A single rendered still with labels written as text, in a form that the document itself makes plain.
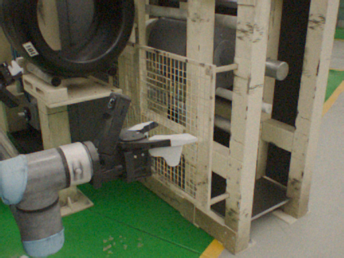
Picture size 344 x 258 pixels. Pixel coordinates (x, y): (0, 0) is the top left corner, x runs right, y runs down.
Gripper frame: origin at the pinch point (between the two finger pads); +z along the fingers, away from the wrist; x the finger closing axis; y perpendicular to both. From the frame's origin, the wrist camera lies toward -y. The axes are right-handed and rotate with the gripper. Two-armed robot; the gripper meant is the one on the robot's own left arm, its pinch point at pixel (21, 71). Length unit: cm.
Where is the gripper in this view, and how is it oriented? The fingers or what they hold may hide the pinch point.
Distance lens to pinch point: 165.9
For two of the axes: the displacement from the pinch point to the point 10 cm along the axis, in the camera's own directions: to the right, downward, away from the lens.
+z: 2.1, -5.0, 8.4
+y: -3.6, -8.4, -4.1
